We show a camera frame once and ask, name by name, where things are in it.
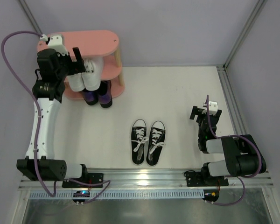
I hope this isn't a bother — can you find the black canvas sneaker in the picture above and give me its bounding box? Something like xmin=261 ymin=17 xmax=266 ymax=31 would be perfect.
xmin=146 ymin=121 xmax=166 ymax=167
xmin=131 ymin=119 xmax=149 ymax=165

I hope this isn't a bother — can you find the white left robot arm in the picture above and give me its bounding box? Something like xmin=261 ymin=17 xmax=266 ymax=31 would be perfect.
xmin=16 ymin=47 xmax=86 ymax=181

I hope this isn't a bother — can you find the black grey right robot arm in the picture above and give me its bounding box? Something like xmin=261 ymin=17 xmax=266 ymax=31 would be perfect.
xmin=188 ymin=106 xmax=266 ymax=186

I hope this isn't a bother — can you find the pink three-tier shoe shelf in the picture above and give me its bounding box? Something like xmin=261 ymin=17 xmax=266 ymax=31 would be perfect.
xmin=37 ymin=30 xmax=125 ymax=100

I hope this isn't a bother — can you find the right controller board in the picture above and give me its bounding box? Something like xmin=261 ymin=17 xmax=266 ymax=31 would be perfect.
xmin=203 ymin=189 xmax=220 ymax=204

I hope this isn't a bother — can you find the controller board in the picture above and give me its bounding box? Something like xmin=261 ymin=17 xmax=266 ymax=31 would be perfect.
xmin=72 ymin=190 xmax=90 ymax=205
xmin=203 ymin=189 xmax=220 ymax=204

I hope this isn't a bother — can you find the left controller board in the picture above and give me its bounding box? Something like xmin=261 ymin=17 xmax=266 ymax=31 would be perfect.
xmin=72 ymin=190 xmax=90 ymax=205

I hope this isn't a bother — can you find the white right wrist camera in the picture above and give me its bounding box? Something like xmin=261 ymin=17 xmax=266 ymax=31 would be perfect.
xmin=202 ymin=101 xmax=218 ymax=116

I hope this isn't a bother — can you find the aluminium right side rail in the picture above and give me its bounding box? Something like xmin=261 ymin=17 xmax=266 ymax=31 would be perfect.
xmin=217 ymin=65 xmax=247 ymax=135

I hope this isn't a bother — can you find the aluminium rail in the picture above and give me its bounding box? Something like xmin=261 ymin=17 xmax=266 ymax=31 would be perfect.
xmin=217 ymin=65 xmax=247 ymax=135
xmin=18 ymin=168 xmax=273 ymax=190

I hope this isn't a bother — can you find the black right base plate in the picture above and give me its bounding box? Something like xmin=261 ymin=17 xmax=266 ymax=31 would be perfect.
xmin=184 ymin=170 xmax=229 ymax=187

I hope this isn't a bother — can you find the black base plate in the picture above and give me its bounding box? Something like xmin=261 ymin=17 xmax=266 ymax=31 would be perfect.
xmin=184 ymin=170 xmax=229 ymax=187
xmin=62 ymin=173 xmax=104 ymax=189

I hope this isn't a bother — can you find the left aluminium corner post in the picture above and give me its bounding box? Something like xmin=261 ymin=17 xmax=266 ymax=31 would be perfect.
xmin=16 ymin=0 xmax=43 ymax=37

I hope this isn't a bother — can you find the aluminium corner post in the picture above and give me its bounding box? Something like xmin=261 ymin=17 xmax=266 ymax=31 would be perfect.
xmin=223 ymin=0 xmax=268 ymax=70
xmin=16 ymin=0 xmax=43 ymax=37

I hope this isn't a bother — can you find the aluminium front rail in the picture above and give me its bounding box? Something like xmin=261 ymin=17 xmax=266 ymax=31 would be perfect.
xmin=18 ymin=168 xmax=273 ymax=190

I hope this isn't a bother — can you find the slotted grey cable duct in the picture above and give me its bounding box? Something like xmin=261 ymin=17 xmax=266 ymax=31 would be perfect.
xmin=29 ymin=189 xmax=203 ymax=200

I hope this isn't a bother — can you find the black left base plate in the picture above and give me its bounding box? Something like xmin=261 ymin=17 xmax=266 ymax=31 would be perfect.
xmin=62 ymin=173 xmax=104 ymax=189

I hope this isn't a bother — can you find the right aluminium corner post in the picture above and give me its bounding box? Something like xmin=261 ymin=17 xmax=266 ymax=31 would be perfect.
xmin=223 ymin=0 xmax=268 ymax=70

